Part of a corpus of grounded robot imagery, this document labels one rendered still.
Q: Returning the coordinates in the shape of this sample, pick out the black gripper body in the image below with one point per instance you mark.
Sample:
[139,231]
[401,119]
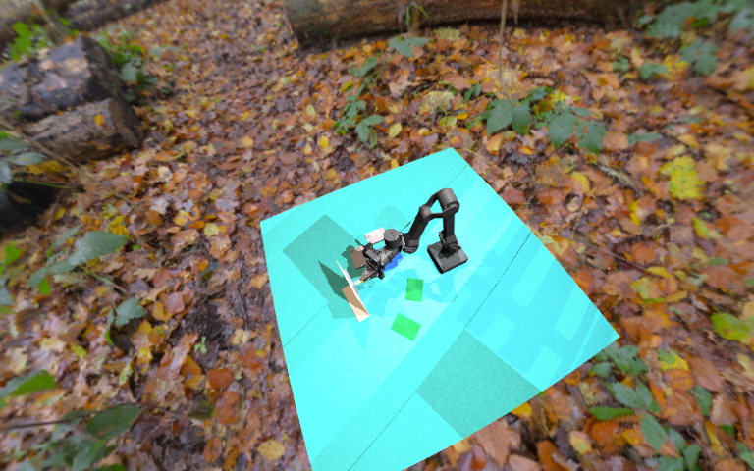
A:
[380,260]

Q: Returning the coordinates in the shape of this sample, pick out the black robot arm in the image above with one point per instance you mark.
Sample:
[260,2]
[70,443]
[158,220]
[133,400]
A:
[396,241]

